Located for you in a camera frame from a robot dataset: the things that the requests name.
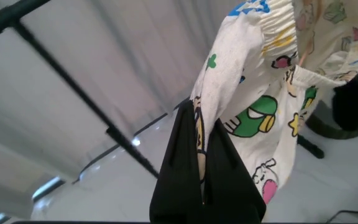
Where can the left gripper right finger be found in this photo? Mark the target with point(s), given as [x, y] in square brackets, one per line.
[228, 186]

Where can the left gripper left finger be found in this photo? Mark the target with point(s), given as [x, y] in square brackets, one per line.
[179, 174]

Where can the cream printed garment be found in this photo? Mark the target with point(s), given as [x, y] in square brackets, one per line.
[238, 56]

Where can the black garment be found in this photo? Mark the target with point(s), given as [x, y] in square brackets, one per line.
[350, 105]

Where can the white laundry basket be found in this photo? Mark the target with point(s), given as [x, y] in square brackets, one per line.
[325, 129]

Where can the pink clothes hanger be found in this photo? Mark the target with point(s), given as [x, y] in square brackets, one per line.
[304, 54]

